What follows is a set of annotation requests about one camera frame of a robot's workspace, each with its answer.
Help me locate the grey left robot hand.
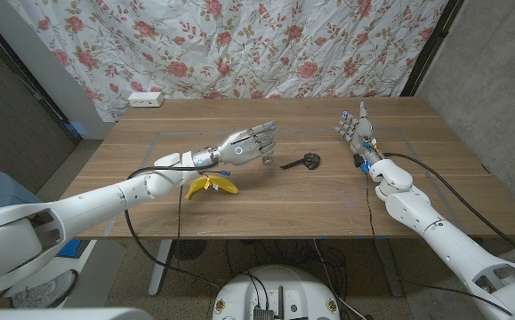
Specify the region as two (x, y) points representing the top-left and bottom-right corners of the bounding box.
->
(215, 119), (278, 166)

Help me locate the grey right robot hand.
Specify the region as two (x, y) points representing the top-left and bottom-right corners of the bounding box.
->
(334, 100), (385, 168)

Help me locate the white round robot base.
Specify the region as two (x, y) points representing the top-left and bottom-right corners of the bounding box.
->
(211, 265), (342, 320)

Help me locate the yellow toy banana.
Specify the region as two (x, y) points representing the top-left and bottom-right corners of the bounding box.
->
(183, 173), (240, 201)

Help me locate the small black key-shaped tool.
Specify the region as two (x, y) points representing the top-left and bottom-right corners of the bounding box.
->
(279, 152), (322, 171)

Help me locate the floral rose print backdrop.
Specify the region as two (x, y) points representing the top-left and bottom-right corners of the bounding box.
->
(7, 0), (449, 122)

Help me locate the white power strip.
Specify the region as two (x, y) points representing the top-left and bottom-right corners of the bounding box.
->
(127, 91), (165, 108)

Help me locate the black backdrop stand pole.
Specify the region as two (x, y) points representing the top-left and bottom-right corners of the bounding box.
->
(399, 0), (465, 98)

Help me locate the small black floor fan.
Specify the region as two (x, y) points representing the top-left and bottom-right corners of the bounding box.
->
(172, 239), (208, 261)

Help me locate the metal table leg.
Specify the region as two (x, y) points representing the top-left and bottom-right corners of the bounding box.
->
(148, 239), (173, 297)
(374, 239), (404, 298)

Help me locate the white board with blue shapes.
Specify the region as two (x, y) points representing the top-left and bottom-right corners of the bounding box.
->
(0, 239), (127, 308)

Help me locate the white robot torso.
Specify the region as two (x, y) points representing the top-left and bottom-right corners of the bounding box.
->
(0, 306), (154, 320)

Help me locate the thin black hanging cable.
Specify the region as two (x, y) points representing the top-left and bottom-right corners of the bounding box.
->
(365, 172), (379, 241)

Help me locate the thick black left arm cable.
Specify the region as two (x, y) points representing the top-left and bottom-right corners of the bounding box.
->
(123, 162), (221, 290)

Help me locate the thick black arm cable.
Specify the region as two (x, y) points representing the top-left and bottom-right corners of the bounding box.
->
(383, 152), (515, 268)
(123, 162), (221, 290)

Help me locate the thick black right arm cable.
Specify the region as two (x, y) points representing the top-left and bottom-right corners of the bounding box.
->
(383, 152), (515, 268)

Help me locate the thin black floor cable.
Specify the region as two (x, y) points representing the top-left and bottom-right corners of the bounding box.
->
(401, 278), (514, 317)

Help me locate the black door frame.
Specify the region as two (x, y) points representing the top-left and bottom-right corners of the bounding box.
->
(0, 8), (83, 143)

